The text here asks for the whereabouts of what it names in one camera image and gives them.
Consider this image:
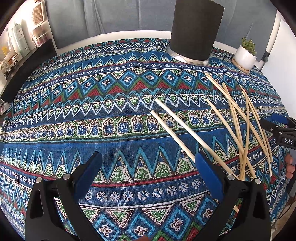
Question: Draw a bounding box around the patterned blue tablecloth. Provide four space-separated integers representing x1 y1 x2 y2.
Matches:
1 39 287 240

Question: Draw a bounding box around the black cylindrical utensil holder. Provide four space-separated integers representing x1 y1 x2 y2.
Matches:
166 0 224 66

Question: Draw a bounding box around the white board panel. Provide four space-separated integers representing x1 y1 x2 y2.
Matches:
262 11 295 116

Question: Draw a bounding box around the succulent in white pot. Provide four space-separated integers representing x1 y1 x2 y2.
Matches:
234 37 257 70

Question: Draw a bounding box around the round wooden coaster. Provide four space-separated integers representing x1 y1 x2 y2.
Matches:
232 58 250 74

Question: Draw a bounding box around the person's right hand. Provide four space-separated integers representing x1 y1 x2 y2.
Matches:
285 154 295 179

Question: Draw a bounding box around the grey upholstered sofa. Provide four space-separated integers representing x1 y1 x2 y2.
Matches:
45 1 276 59

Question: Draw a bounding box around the pale green bottle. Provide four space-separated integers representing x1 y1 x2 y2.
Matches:
12 23 30 57

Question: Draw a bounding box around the pink glass jar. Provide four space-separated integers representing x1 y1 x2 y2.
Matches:
31 25 48 48

